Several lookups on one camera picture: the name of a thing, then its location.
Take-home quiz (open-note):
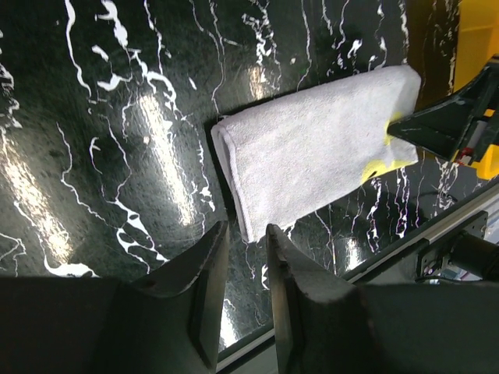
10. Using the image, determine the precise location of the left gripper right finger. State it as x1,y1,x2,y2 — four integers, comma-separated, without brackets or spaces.
266,224,498,373

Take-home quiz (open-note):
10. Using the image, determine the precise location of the yellow plastic bin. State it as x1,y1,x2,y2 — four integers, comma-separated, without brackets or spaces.
453,1,498,180

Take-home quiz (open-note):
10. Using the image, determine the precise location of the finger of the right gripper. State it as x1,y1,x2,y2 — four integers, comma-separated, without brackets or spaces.
388,64,498,162

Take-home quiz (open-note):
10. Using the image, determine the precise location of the grey yellow frog towel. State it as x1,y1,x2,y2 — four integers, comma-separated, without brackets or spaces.
211,65,421,242

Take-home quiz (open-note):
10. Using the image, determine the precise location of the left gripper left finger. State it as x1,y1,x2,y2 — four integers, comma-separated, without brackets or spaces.
1,221,229,373

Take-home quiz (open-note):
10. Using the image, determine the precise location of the aluminium rail frame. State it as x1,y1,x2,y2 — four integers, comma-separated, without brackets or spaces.
216,184,498,373

